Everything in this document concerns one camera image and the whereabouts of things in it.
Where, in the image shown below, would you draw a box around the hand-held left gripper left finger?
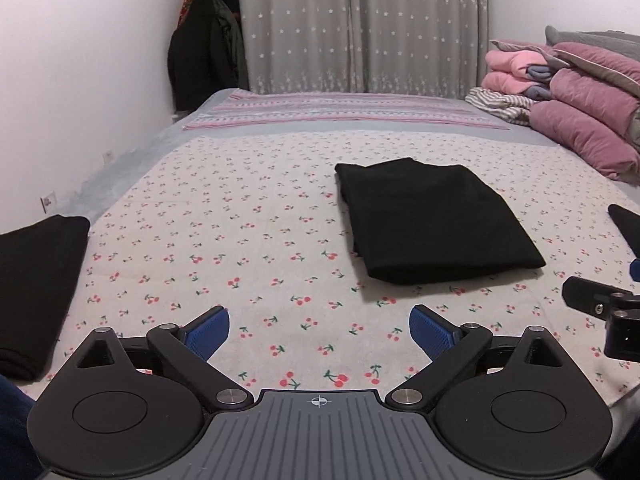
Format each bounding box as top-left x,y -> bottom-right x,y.
75,305 -> 256,411

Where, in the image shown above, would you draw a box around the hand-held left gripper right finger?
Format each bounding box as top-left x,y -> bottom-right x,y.
385,305 -> 566,408

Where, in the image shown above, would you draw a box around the black pants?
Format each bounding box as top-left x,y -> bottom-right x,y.
334,157 -> 547,286

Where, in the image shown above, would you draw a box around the black cloth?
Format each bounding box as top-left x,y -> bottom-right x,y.
608,204 -> 640,262

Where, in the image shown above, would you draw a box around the cherry print sheet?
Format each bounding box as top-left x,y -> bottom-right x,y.
15,132 -> 640,406

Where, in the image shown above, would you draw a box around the pile of pink bedding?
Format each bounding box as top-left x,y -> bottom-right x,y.
529,100 -> 640,182

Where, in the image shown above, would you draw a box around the black folded garment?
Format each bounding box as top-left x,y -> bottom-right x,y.
0,215 -> 91,382

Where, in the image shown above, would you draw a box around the mauve velvet pillow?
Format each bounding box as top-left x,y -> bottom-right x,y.
549,67 -> 640,137
552,42 -> 640,97

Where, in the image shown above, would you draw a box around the blue grey folded garment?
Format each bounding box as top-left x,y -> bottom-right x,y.
524,64 -> 555,102

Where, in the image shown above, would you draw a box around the person's leg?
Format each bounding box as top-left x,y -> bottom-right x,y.
0,374 -> 43,480

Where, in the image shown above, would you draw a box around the pink folded garment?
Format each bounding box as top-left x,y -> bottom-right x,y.
487,49 -> 552,80
481,72 -> 551,99

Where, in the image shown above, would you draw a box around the pink striped sheet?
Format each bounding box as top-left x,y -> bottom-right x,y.
182,91 -> 511,132

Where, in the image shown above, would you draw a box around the grey pillow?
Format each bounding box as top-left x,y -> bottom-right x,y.
545,25 -> 640,57

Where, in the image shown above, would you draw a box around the black hanging coat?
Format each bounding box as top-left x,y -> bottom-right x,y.
167,0 -> 241,112

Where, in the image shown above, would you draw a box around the grey hanging jacket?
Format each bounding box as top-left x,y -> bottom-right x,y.
212,0 -> 250,88

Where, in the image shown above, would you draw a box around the grey star print curtain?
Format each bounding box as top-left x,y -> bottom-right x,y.
235,0 -> 488,98

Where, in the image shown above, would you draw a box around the red hanging garment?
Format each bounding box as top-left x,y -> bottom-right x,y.
177,0 -> 202,29

